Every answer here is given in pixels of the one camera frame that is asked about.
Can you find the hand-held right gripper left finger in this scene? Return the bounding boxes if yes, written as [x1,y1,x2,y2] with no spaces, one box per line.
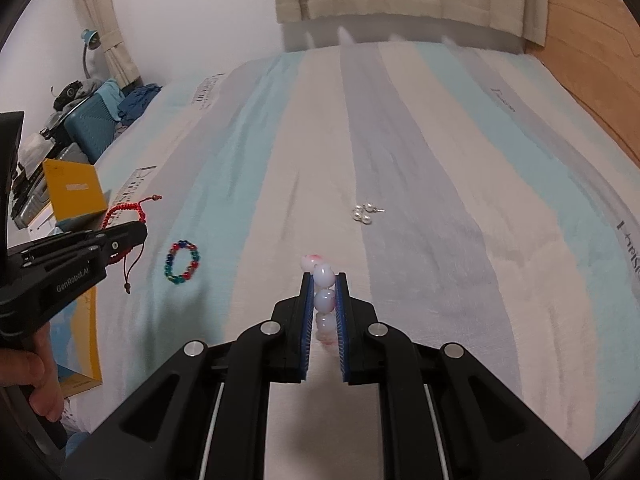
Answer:
[60,271,316,480]

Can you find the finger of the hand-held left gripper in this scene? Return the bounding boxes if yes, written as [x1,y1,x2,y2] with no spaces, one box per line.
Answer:
[87,221,149,273]
[7,230,101,261]

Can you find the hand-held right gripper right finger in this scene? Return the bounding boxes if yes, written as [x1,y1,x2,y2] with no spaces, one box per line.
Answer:
[335,271,591,480]

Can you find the thin red cord bracelet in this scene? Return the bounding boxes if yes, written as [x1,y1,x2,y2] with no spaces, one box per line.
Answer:
[101,194,163,293]

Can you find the blue and yellow cardboard box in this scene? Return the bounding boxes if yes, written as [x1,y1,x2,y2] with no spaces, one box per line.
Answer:
[27,158,108,396]

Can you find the white pink bead bracelet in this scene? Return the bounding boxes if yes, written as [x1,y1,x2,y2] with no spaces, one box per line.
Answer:
[300,254,341,361]

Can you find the person's left hand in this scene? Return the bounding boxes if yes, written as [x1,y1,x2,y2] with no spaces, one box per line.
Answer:
[0,325,66,423]

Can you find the silver suitcase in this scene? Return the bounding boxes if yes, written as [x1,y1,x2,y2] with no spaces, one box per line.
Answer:
[10,142,86,231]

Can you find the white plastic bag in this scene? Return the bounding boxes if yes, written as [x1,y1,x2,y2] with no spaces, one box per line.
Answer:
[22,132,53,166]

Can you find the pearl earrings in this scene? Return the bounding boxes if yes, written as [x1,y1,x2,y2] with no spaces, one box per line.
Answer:
[351,202,386,225]

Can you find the blue suitcase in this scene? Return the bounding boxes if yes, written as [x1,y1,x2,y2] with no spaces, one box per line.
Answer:
[62,95,123,161]

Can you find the dark blue garment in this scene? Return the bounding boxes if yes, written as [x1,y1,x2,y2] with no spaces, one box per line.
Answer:
[119,84,163,126]

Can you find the light blue towel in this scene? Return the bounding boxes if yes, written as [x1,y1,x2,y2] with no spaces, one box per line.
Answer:
[97,82,126,123]

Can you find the pile of dark clothes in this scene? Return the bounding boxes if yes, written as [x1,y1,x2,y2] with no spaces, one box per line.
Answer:
[50,77,108,111]

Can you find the striped bed sheet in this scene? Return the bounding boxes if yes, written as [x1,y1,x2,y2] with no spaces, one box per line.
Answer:
[65,42,640,461]

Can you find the blue desk lamp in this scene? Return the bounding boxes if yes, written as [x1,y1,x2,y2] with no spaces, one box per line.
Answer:
[80,29,101,81]

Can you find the narrow cream curtain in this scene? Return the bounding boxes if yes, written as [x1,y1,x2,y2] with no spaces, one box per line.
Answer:
[67,0,143,88]

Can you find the wooden headboard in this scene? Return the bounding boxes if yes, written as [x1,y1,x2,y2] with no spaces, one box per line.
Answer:
[530,0,640,161]

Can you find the multicolour bead bracelet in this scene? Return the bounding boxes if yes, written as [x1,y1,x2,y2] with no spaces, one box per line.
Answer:
[165,240,200,286]

